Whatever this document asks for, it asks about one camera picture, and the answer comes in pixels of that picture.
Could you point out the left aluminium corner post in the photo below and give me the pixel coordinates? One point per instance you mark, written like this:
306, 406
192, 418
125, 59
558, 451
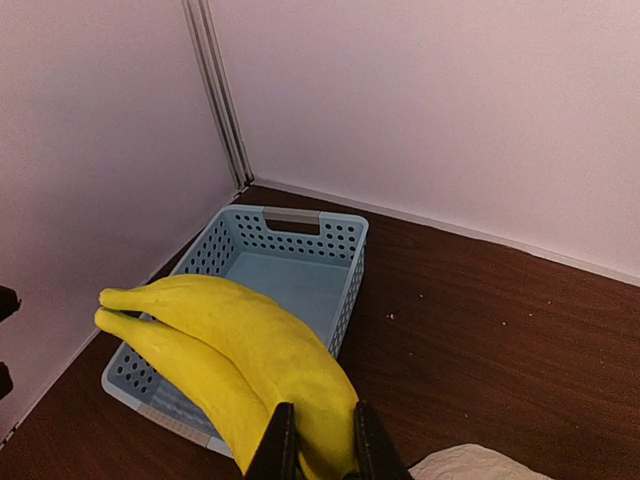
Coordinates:
203, 36

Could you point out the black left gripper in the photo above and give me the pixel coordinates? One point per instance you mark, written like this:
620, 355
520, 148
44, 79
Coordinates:
10, 304

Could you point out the white plastic bag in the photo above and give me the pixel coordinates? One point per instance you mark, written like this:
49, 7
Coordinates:
471, 461

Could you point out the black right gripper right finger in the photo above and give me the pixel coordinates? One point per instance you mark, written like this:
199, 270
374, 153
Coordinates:
376, 454

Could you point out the light blue plastic basket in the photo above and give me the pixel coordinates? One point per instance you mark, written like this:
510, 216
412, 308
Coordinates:
309, 262

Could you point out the yellow banana bunch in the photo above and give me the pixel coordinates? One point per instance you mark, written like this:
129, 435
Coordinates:
236, 354

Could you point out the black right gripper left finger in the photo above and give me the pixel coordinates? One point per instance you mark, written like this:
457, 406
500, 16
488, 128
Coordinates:
276, 455

